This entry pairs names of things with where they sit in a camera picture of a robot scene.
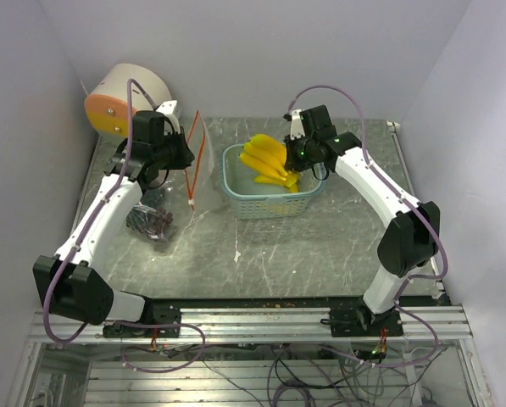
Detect yellow banana bunch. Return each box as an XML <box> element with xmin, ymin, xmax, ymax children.
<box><xmin>239</xmin><ymin>134</ymin><xmax>300</xmax><ymax>193</ymax></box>

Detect clear zip bag orange zipper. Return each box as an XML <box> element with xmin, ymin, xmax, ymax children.
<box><xmin>125</xmin><ymin>186</ymin><xmax>178</xmax><ymax>243</ymax></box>

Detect light blue plastic basket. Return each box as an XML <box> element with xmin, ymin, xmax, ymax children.
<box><xmin>220</xmin><ymin>144</ymin><xmax>325</xmax><ymax>220</ymax></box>

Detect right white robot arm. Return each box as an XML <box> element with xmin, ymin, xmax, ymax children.
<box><xmin>284</xmin><ymin>105</ymin><xmax>440</xmax><ymax>336</ymax></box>

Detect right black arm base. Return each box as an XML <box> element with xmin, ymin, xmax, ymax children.
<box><xmin>320</xmin><ymin>303</ymin><xmax>403</xmax><ymax>337</ymax></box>

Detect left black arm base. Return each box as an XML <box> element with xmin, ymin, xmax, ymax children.
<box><xmin>103</xmin><ymin>299</ymin><xmax>181</xmax><ymax>339</ymax></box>

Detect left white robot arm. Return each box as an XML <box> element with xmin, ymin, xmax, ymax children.
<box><xmin>33</xmin><ymin>109</ymin><xmax>194</xmax><ymax>337</ymax></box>

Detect white cylinder orange lid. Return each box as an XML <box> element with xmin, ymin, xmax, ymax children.
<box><xmin>84</xmin><ymin>64</ymin><xmax>173</xmax><ymax>145</ymax></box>

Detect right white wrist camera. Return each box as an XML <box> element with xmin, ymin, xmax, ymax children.
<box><xmin>283</xmin><ymin>109</ymin><xmax>306</xmax><ymax>141</ymax></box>

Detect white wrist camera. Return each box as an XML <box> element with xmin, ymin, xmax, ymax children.
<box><xmin>156</xmin><ymin>100</ymin><xmax>181</xmax><ymax>131</ymax></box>
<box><xmin>283</xmin><ymin>109</ymin><xmax>306</xmax><ymax>141</ymax></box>

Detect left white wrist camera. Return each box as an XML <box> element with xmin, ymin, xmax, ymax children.
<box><xmin>156</xmin><ymin>100</ymin><xmax>181</xmax><ymax>131</ymax></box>

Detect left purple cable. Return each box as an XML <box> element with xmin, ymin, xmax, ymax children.
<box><xmin>42</xmin><ymin>78</ymin><xmax>158</xmax><ymax>343</ymax></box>

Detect aluminium frame rail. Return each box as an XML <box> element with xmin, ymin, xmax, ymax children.
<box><xmin>27</xmin><ymin>306</ymin><xmax>473</xmax><ymax>344</ymax></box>

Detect loose wires below table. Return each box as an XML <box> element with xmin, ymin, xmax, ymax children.
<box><xmin>120</xmin><ymin>326</ymin><xmax>448</xmax><ymax>407</ymax></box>

